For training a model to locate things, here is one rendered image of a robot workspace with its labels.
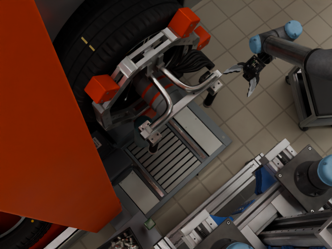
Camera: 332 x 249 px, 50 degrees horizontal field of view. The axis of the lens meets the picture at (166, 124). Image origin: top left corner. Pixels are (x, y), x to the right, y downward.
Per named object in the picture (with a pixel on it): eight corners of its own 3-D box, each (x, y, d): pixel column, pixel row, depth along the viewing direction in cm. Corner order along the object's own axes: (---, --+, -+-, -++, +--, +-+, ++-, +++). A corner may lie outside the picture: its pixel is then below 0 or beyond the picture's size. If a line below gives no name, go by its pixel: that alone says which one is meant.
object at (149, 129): (150, 72, 143) (151, 60, 133) (183, 106, 140) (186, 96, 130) (116, 99, 139) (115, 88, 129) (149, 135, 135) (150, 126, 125)
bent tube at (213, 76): (186, 45, 149) (189, 31, 139) (218, 77, 145) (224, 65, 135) (154, 69, 144) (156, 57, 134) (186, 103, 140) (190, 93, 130)
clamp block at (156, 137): (146, 123, 145) (147, 119, 140) (161, 139, 143) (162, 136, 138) (137, 131, 143) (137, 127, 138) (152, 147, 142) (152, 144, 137)
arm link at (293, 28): (284, 40, 145) (272, 51, 156) (307, 32, 147) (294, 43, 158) (276, 23, 146) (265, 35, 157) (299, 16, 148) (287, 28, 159)
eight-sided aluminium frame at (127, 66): (180, 68, 190) (196, 3, 138) (188, 76, 189) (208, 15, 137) (100, 131, 175) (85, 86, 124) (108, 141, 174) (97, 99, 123)
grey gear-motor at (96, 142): (93, 125, 228) (85, 105, 195) (136, 174, 220) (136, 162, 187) (70, 143, 223) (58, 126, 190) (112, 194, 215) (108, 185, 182)
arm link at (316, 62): (329, 95, 113) (248, 56, 155) (357, 84, 116) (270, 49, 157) (330, 61, 108) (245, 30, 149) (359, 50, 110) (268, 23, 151)
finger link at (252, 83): (250, 93, 151) (252, 73, 154) (246, 98, 157) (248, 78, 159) (257, 94, 151) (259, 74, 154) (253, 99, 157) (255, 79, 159)
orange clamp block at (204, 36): (184, 43, 168) (197, 33, 170) (195, 55, 166) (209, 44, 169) (186, 35, 161) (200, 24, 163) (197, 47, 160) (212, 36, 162)
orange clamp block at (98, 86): (107, 73, 132) (92, 75, 124) (121, 88, 131) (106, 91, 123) (98, 86, 136) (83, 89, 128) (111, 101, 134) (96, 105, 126)
